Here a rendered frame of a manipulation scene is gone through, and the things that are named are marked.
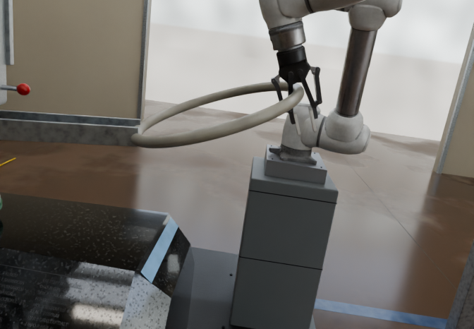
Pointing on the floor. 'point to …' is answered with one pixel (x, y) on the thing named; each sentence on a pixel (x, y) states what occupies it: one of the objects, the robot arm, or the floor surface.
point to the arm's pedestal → (281, 250)
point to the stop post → (464, 298)
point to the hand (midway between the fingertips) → (305, 121)
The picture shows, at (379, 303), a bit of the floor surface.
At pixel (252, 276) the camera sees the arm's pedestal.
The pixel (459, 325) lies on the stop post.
